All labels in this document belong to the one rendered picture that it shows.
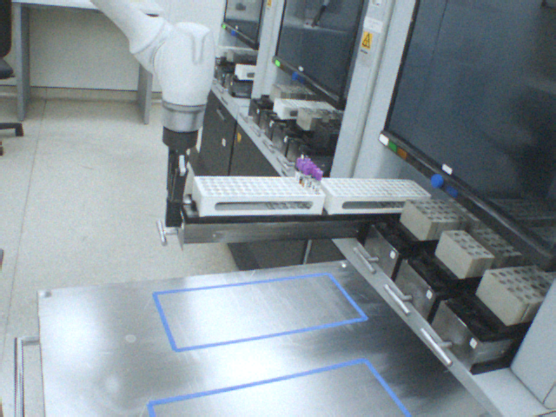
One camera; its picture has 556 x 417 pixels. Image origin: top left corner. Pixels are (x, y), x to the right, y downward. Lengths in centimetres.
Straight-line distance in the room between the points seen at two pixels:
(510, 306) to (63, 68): 413
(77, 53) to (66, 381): 402
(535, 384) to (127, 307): 74
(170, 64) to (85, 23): 357
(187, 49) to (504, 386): 87
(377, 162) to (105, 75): 352
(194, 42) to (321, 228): 53
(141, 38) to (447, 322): 85
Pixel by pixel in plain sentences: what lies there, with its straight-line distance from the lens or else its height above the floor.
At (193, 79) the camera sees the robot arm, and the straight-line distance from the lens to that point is 100.
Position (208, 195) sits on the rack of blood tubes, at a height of 86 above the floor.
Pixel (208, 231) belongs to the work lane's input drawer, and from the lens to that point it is 113.
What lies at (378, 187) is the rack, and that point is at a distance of 134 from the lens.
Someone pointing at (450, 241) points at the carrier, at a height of 88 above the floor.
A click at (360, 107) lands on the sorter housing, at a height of 101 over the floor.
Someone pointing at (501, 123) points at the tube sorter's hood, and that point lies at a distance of 104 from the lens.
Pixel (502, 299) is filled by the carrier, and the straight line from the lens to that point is 105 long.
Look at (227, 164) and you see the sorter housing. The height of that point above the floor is 44.
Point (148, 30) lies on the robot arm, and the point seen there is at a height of 118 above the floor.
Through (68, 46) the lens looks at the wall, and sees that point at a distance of 459.
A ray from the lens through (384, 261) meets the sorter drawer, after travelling 122.
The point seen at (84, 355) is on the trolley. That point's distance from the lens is 77.
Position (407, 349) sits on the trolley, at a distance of 88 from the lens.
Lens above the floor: 136
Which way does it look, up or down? 26 degrees down
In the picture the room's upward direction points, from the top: 11 degrees clockwise
